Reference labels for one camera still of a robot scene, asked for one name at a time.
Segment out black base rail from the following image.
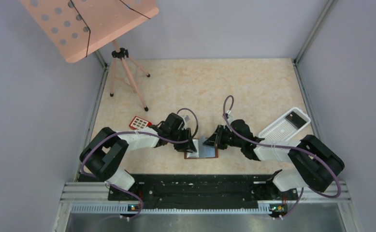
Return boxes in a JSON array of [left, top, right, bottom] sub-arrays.
[[77, 173, 299, 212]]

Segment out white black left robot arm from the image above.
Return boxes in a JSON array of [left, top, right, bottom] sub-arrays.
[[79, 113, 197, 190]]

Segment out aluminium frame rail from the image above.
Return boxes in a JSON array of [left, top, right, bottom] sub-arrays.
[[293, 0, 339, 65]]

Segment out red block with white grid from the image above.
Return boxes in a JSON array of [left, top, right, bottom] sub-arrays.
[[129, 116, 152, 130]]

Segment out pink music stand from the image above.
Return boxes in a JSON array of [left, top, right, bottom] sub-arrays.
[[21, 0, 159, 111]]

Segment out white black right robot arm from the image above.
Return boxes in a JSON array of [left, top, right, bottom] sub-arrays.
[[203, 119, 345, 194]]

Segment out black VIP credit card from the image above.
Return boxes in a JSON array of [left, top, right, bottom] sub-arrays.
[[285, 111, 307, 129]]

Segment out white plastic basket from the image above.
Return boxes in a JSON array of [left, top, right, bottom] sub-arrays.
[[258, 107, 311, 141]]

